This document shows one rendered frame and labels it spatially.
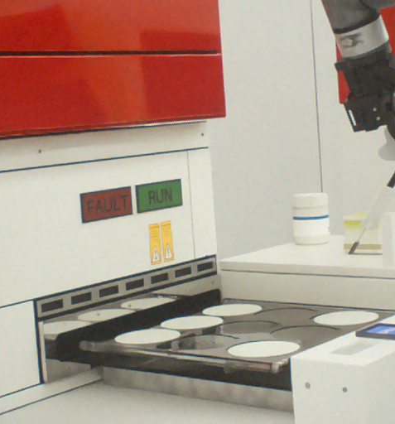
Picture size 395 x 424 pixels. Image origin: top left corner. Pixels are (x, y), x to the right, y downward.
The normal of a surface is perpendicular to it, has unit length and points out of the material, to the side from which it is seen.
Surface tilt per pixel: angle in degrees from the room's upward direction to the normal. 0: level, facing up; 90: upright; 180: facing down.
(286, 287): 90
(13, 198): 90
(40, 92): 90
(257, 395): 90
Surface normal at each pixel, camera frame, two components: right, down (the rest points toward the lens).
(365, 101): -0.49, 0.47
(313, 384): -0.63, 0.11
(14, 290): 0.77, 0.00
